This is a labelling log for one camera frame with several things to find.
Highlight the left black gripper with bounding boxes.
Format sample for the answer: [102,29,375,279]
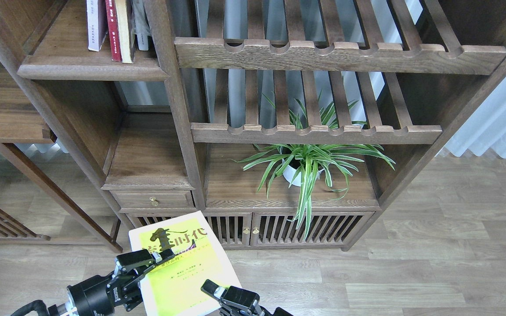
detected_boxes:
[68,249,175,316]

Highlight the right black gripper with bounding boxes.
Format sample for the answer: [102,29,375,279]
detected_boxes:
[201,279,292,316]

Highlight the yellow green book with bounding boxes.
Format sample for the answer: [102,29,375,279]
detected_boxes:
[129,211,241,316]

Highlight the red paperback book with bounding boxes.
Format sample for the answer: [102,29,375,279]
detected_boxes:
[105,0,121,62]

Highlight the white purple book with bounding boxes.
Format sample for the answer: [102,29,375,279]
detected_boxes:
[86,0,107,52]

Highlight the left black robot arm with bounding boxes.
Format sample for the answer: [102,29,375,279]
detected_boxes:
[13,249,176,316]

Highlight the brass cabinet door knobs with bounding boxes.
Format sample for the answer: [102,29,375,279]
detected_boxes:
[242,226,260,234]

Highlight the brass drawer knob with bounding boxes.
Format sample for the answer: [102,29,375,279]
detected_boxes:
[149,197,159,207]

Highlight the white plant pot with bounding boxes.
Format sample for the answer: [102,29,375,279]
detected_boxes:
[279,147,324,187]

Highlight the spider plant leaves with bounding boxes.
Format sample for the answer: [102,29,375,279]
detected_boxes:
[235,90,396,240]

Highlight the dark wooden bookshelf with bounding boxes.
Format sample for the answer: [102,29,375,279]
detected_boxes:
[0,0,506,250]

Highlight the upright tan book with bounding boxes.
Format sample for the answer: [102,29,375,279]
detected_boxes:
[114,0,135,64]

